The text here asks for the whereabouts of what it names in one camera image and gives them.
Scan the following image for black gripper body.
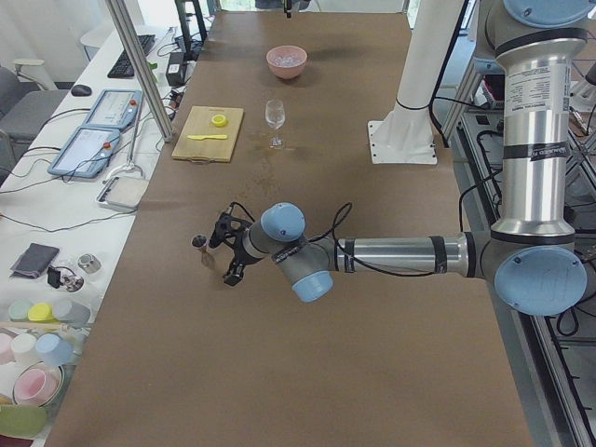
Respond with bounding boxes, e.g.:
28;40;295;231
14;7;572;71
212;211;254;274

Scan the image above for steel jigger cup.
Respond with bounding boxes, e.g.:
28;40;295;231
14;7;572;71
191;235;215;269

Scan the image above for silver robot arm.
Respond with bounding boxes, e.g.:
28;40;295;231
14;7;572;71
194;1;593;316

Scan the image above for clear wine glass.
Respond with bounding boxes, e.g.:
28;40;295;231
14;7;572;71
264;100;286;149

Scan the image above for pink bowl of ice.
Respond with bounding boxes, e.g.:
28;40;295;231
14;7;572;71
265;46;308;80

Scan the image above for yellow plastic knife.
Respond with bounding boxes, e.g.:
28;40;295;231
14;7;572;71
186;134;228;141

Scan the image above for yellow lemon slice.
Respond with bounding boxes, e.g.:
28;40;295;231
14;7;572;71
210;114;228;128

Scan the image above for bamboo cutting board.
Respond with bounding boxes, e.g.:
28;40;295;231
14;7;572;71
171;105;244;163

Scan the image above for long metal tongs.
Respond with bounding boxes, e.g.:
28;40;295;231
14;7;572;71
102;103;144;184

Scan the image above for small steel cylinder cup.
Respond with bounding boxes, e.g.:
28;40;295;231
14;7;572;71
77;253;102;275

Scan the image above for blue teach pendant near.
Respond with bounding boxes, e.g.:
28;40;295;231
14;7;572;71
47;126;121;180

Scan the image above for blue teach pendant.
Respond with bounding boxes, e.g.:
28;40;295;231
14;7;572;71
47;126;121;180
84;89;142;130

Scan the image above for blue teach pendant far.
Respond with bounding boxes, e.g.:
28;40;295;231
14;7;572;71
84;89;142;130

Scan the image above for grey folded cloth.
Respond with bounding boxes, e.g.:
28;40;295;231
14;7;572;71
11;243;60;278

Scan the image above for black keyboard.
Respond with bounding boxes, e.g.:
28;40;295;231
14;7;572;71
106;34;156;79

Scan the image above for black computer mouse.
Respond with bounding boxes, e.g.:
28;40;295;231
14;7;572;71
70;84;92;97

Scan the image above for stack of coloured cups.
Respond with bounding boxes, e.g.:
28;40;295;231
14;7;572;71
1;299;91;407

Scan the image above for white camera pillar base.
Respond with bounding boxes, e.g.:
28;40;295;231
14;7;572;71
368;0;467;165

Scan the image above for aluminium frame post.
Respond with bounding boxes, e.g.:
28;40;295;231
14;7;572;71
105;0;173;142

